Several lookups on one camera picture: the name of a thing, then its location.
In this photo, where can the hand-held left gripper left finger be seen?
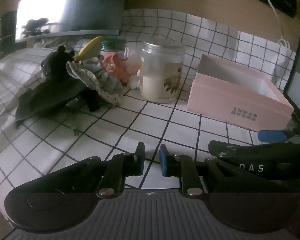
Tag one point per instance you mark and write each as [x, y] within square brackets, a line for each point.
[140, 156]

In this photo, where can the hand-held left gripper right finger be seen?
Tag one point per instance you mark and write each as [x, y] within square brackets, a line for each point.
[163, 160]

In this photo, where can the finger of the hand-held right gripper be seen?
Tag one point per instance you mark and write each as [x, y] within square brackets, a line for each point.
[272, 136]
[221, 148]

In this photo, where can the white grid tablecloth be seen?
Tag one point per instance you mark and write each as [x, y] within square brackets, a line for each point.
[150, 127]

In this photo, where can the pink cardboard box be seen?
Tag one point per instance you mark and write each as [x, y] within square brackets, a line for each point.
[237, 107]

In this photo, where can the clear glass jar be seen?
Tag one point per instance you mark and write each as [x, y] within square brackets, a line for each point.
[160, 75]

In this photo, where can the grey ruffled cloth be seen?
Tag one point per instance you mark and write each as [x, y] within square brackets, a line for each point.
[100, 80]

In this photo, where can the pink pig plush toy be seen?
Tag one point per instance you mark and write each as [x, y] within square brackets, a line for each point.
[115, 67]

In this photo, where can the black plush toy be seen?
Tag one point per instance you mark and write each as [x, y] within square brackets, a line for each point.
[52, 90]

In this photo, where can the green lid jar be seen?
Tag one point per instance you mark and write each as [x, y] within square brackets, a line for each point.
[113, 45]

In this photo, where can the yellow round sponge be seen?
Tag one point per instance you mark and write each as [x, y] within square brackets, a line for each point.
[88, 49]

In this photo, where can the black computer monitor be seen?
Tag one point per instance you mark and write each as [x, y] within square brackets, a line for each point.
[90, 5]

